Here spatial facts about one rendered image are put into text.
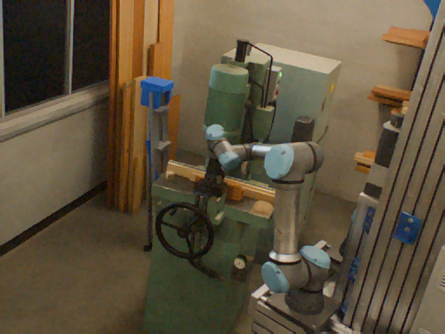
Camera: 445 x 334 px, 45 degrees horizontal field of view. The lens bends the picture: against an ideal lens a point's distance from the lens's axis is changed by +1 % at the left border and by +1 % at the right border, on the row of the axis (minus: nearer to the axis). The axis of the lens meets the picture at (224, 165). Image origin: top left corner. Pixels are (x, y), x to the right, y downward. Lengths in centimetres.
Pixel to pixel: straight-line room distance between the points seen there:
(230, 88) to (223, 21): 253
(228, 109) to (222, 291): 93
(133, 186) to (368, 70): 215
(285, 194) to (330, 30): 296
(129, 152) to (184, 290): 147
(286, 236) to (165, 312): 126
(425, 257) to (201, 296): 125
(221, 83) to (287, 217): 81
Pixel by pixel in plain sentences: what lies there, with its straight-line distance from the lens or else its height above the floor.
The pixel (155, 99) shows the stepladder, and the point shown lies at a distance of 334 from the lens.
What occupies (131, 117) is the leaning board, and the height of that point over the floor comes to 76.
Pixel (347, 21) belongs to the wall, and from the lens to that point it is 465.
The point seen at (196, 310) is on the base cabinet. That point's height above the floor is 26.
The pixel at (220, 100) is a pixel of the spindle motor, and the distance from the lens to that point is 246.
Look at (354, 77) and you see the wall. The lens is 470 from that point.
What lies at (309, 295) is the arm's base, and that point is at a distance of 208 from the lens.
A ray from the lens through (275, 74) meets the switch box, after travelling 273.
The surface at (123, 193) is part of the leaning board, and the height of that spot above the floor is 17.
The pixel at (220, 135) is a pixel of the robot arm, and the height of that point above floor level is 132.
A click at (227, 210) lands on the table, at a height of 88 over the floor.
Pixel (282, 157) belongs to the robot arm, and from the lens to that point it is 180.
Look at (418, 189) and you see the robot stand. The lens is 195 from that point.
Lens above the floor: 209
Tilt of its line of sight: 24 degrees down
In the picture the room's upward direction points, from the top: 9 degrees clockwise
